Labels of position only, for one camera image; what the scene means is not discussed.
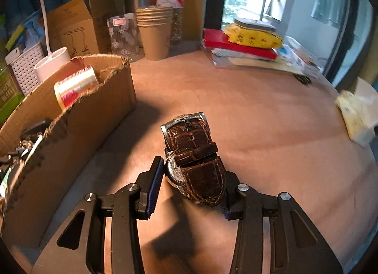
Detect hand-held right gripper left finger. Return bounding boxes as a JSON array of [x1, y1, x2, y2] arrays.
[[31, 156, 164, 274]]

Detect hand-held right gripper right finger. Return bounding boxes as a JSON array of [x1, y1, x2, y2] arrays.
[[220, 172, 344, 274]]

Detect brown leather strap watch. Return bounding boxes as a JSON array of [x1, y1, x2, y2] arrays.
[[160, 111, 227, 207]]

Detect cardboard box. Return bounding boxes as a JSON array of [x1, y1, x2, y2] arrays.
[[0, 54, 137, 248]]

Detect red can with gold lid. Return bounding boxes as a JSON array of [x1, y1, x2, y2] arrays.
[[54, 65, 99, 111]]

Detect black scissors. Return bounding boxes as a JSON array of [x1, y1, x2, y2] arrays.
[[293, 74, 312, 86]]

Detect stack of brown paper cups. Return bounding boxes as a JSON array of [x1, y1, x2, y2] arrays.
[[135, 5, 174, 61]]

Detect clear folder with papers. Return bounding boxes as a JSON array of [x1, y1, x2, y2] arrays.
[[207, 46, 308, 74]]

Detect glass cup with stickers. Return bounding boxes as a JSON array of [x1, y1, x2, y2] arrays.
[[107, 13, 144, 62]]

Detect yellow tissue pack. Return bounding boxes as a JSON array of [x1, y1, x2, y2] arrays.
[[335, 77, 378, 147]]

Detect red book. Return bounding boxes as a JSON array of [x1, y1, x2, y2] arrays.
[[202, 28, 279, 61]]

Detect white desk lamp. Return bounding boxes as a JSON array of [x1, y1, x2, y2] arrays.
[[32, 0, 71, 82]]

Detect white plastic bag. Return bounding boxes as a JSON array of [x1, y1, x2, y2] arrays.
[[291, 46, 327, 78]]

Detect yellow printed packet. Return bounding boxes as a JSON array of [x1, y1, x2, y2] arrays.
[[223, 23, 284, 49]]

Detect green packaging box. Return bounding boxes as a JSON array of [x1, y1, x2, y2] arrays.
[[0, 67, 26, 124]]

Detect white woven plastic basket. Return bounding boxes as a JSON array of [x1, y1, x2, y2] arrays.
[[5, 43, 48, 96]]

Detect flat grey device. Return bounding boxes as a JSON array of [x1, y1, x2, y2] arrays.
[[234, 17, 277, 33]]

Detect brown lamp packaging box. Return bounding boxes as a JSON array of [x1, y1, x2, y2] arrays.
[[38, 0, 117, 56]]

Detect steel thermos flask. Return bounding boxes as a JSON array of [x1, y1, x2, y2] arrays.
[[124, 0, 157, 14]]

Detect clear bluish plastic bag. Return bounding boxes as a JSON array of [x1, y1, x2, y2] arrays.
[[22, 18, 48, 47]]

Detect yellow green sponge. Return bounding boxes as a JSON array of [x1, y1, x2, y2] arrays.
[[5, 23, 27, 50]]

